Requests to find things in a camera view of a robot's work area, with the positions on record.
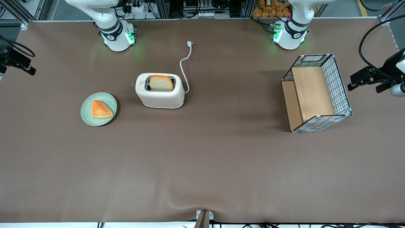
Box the white power strip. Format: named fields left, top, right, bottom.
left=124, top=0, right=146, bottom=14

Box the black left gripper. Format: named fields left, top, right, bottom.
left=347, top=48, right=405, bottom=93

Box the white toaster power cord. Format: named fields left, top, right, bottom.
left=179, top=41, right=195, bottom=94

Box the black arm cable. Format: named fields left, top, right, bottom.
left=0, top=34, right=36, bottom=58
left=358, top=14, right=405, bottom=75

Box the triangular golden puff pastry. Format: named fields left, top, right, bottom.
left=91, top=100, right=114, bottom=119

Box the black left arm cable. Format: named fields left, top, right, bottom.
left=358, top=14, right=405, bottom=75

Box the pale green round plate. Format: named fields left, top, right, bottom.
left=80, top=92, right=118, bottom=127

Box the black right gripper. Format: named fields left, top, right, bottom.
left=0, top=47, right=36, bottom=76

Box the white bread slice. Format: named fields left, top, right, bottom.
left=149, top=75, right=174, bottom=92

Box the pile of golden bread rolls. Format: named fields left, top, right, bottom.
left=252, top=0, right=291, bottom=18

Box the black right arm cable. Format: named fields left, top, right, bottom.
left=0, top=34, right=36, bottom=58

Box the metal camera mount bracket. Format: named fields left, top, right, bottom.
left=194, top=210, right=214, bottom=228

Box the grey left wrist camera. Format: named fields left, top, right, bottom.
left=389, top=83, right=405, bottom=97

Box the aluminium frame profile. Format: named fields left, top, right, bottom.
left=377, top=0, right=405, bottom=23
left=0, top=0, right=48, bottom=26

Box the white two-slot toaster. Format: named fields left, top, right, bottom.
left=135, top=73, right=185, bottom=109

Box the wire basket with wooden shelf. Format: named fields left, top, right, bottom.
left=281, top=54, right=352, bottom=133

